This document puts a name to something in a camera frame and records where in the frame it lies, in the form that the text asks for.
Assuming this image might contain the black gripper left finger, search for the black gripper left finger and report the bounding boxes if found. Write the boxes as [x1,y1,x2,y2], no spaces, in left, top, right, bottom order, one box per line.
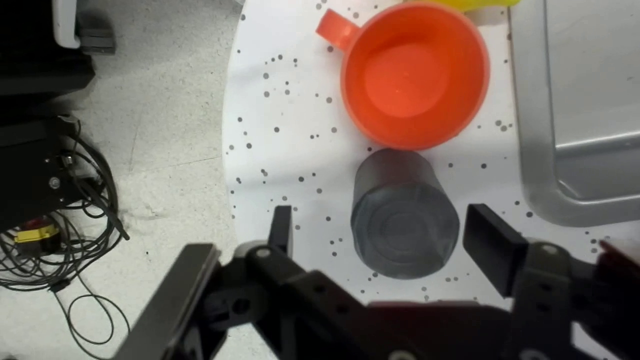
[268,206,292,253]

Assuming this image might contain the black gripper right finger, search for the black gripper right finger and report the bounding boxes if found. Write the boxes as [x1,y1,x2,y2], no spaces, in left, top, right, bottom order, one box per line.
[463,205,529,298]

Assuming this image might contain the gray cylinder object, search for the gray cylinder object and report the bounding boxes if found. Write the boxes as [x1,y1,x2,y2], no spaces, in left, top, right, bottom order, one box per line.
[351,151,460,280]

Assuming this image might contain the orange plastic cup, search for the orange plastic cup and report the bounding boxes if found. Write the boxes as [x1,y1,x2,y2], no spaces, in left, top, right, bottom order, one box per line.
[316,5,491,151]

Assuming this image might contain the wooden toy kitchen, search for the wooden toy kitchen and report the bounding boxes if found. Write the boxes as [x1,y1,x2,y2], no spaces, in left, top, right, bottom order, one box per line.
[223,0,640,309]

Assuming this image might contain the silver toy sink basin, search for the silver toy sink basin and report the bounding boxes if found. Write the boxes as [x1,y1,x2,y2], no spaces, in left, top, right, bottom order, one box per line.
[511,0,640,227]

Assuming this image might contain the yellow plastic toy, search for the yellow plastic toy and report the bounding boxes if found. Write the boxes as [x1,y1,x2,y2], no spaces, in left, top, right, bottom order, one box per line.
[430,0,520,13]

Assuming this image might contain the black floor cables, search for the black floor cables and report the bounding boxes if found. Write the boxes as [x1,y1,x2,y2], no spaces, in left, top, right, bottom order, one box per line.
[0,113,135,360]

